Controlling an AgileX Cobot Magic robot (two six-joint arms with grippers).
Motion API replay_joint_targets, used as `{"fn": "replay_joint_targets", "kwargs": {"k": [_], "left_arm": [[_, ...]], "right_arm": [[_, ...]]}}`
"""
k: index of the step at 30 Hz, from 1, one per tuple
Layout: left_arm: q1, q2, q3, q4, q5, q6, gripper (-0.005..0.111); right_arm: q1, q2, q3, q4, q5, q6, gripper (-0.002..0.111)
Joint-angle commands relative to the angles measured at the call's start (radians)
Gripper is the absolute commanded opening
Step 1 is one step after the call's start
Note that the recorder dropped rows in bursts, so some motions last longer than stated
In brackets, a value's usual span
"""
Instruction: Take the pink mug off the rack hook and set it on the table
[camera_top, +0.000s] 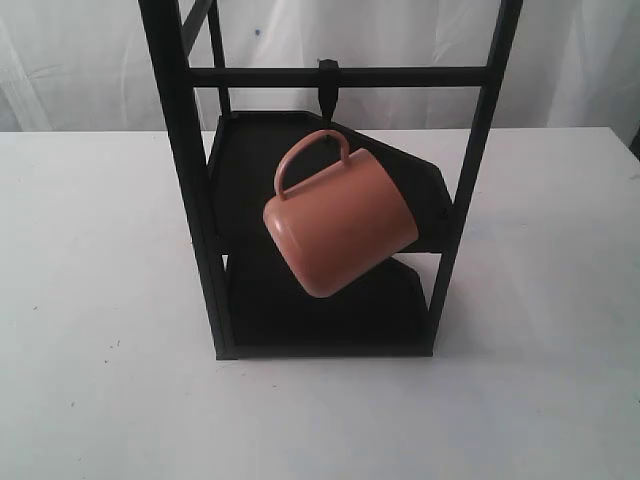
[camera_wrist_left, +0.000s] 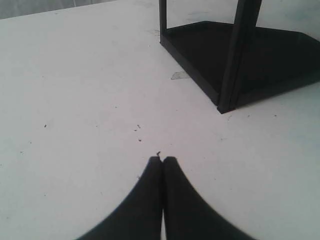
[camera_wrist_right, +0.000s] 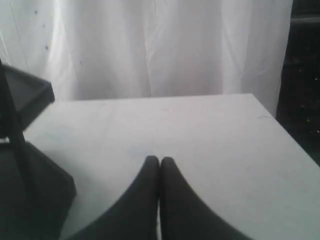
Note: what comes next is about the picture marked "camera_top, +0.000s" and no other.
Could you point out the white backdrop curtain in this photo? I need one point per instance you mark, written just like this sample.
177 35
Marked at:
84 65

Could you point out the black metal mug rack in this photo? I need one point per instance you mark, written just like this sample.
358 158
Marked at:
228 130

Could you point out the terracotta ceramic mug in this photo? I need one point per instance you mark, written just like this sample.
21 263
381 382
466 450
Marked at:
341 222

